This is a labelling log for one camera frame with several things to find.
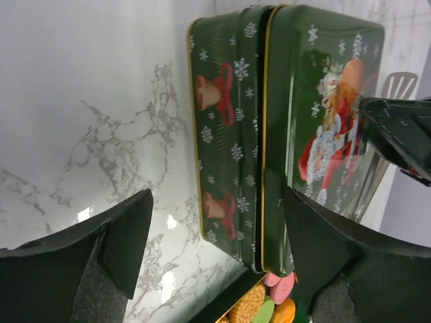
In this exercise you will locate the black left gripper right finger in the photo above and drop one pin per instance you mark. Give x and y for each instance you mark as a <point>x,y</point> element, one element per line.
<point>350,273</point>

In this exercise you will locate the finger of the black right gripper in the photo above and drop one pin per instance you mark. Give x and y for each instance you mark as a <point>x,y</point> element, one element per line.
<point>400,132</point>

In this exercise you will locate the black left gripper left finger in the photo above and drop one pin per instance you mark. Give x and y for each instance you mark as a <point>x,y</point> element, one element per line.
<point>85,273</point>

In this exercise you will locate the metal serving tongs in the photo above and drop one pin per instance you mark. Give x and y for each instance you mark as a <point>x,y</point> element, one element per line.
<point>398,85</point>

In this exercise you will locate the gold tin lid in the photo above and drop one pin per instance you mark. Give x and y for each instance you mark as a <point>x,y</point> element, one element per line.
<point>318,65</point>

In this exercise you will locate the green christmas cookie tin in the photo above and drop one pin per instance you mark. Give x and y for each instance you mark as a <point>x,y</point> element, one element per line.
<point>226,55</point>

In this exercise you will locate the pink round cookie lower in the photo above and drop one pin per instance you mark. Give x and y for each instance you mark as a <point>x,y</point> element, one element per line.
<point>281,290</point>

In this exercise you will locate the pink round cookie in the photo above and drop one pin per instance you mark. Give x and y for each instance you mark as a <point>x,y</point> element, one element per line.
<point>281,290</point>
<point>271,279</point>

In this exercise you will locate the orange fish cookie right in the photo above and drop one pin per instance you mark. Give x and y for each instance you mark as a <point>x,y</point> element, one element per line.
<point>284,312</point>

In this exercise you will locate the pink round cookie upper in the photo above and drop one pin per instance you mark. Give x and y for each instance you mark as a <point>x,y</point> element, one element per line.
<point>271,279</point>

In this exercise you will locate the green round cookie lower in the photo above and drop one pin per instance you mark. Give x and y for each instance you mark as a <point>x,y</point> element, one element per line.
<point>265,312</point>

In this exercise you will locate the dark green rectangular tray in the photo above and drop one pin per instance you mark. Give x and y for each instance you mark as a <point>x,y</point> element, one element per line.
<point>218,309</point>

